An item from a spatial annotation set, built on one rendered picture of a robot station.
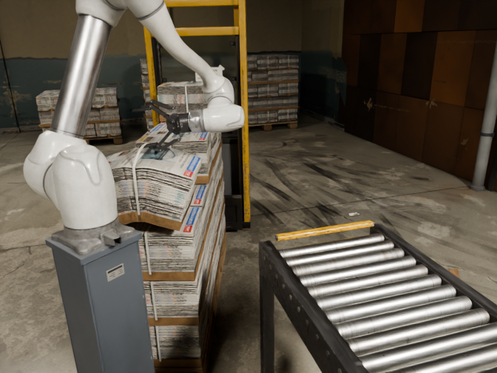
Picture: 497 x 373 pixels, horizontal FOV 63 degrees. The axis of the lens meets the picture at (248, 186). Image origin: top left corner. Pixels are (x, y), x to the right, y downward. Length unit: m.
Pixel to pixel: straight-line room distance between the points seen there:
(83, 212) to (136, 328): 0.45
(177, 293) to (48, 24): 7.31
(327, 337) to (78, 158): 0.82
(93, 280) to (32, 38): 7.64
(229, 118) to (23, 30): 7.39
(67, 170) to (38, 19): 7.56
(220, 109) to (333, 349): 0.92
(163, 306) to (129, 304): 0.49
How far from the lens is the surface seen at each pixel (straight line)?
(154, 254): 1.74
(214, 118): 1.55
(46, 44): 8.67
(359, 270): 1.48
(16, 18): 8.75
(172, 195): 1.56
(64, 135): 1.39
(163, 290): 1.82
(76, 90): 1.40
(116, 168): 1.58
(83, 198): 1.20
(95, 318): 1.33
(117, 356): 1.46
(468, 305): 1.43
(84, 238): 1.25
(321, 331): 1.19
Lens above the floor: 1.55
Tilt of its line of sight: 20 degrees down
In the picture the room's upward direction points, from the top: 1 degrees counter-clockwise
